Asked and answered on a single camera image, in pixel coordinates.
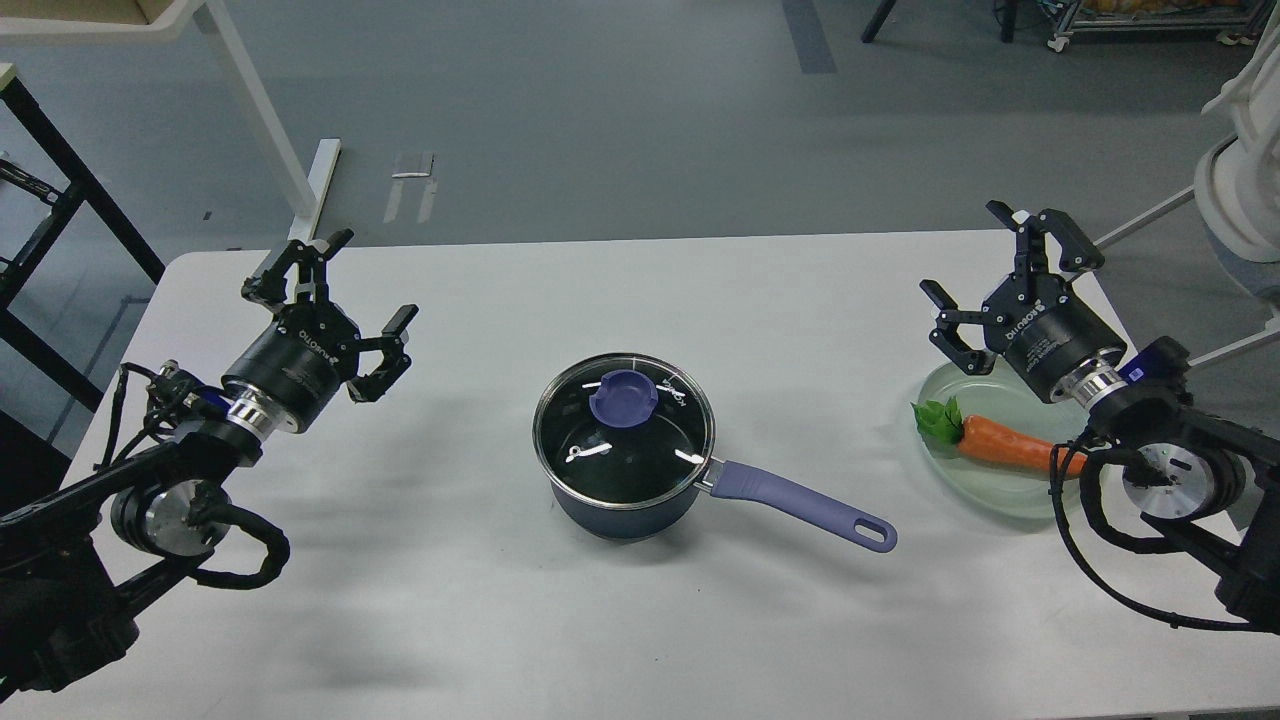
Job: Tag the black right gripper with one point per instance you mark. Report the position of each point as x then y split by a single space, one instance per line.
1050 340

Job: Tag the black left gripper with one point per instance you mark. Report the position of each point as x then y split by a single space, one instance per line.
311 347

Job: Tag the glass lid with blue knob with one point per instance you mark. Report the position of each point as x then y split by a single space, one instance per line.
623 431

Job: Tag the blue saucepan with handle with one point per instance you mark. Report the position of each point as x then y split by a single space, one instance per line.
733 481

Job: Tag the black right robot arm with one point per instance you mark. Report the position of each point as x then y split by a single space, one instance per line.
1158 475

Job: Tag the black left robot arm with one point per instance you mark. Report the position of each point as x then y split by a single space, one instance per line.
82 562

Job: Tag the translucent green plate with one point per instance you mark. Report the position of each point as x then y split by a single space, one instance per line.
1003 397

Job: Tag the orange toy carrot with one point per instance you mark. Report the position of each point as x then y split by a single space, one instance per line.
981 438

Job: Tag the white machine base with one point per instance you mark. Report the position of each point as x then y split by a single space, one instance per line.
1236 190

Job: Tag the black metal rack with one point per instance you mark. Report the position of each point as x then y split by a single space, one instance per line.
83 190

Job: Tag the black stand leg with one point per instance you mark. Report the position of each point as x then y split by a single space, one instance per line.
880 15

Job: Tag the wheeled metal cart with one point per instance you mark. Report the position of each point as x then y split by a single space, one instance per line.
1225 22

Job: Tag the white table frame leg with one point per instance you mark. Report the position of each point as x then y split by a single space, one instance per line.
160 22

